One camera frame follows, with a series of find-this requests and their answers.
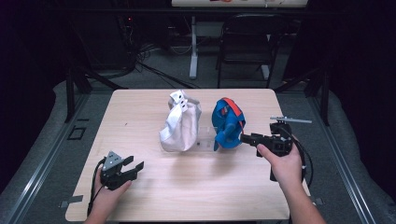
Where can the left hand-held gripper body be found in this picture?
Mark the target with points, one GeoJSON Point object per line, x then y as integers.
{"type": "Point", "coordinates": [113, 174]}

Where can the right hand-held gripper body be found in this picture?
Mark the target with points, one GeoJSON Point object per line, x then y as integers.
{"type": "Point", "coordinates": [280, 143]}

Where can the clear acrylic rack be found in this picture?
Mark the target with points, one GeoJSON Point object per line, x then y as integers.
{"type": "Point", "coordinates": [207, 138]}

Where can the beige cap with white lining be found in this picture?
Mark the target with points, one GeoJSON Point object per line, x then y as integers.
{"type": "Point", "coordinates": [183, 130]}

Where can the person's left hand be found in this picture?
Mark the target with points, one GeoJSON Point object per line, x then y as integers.
{"type": "Point", "coordinates": [107, 199]}

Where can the person's right hand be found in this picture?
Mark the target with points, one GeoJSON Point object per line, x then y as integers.
{"type": "Point", "coordinates": [286, 169]}

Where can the black metal stand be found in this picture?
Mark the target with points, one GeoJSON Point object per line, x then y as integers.
{"type": "Point", "coordinates": [71, 93]}
{"type": "Point", "coordinates": [325, 96]}

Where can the black folding chair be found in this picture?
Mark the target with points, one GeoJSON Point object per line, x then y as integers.
{"type": "Point", "coordinates": [249, 46]}

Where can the white desk with white legs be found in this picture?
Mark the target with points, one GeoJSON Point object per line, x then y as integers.
{"type": "Point", "coordinates": [193, 56]}

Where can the dark cabinet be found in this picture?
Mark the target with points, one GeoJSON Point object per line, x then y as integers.
{"type": "Point", "coordinates": [102, 40]}

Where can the metal floor rail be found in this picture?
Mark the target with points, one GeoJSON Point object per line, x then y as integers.
{"type": "Point", "coordinates": [339, 161]}
{"type": "Point", "coordinates": [46, 161]}

